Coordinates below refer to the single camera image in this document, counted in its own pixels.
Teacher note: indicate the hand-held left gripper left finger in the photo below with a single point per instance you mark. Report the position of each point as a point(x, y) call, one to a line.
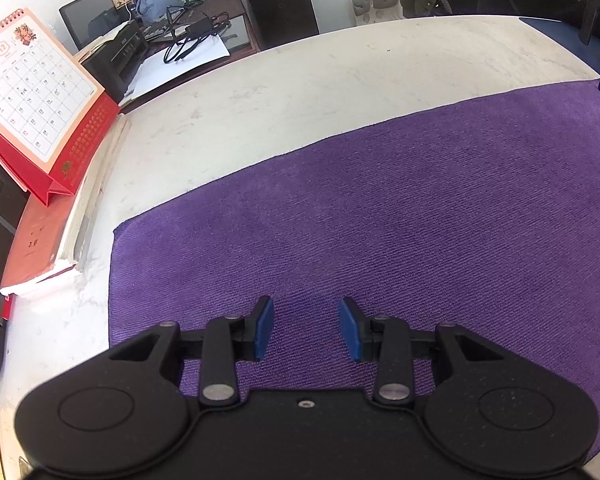
point(264, 327)

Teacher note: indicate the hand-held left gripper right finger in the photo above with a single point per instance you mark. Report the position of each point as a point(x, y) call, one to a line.
point(351, 331)

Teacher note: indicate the purple towel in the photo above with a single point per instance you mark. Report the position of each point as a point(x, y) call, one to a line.
point(405, 210)

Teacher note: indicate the blue desk mat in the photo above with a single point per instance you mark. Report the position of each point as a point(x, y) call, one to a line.
point(560, 35)

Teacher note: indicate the red books stack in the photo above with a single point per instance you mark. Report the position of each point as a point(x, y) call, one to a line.
point(35, 245)

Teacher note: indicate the red cover book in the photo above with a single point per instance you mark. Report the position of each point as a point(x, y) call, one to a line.
point(6, 307)

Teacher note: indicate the dark wooden desk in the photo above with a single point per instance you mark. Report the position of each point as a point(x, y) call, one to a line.
point(237, 25)

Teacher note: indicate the black printer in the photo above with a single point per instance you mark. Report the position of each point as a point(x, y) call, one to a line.
point(115, 60)

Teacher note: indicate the black water dispenser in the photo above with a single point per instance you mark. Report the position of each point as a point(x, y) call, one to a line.
point(280, 15)

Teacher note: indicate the red desk calendar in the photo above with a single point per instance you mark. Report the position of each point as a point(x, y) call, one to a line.
point(30, 95)

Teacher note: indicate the black monitor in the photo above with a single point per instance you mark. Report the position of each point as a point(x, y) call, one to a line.
point(90, 20)

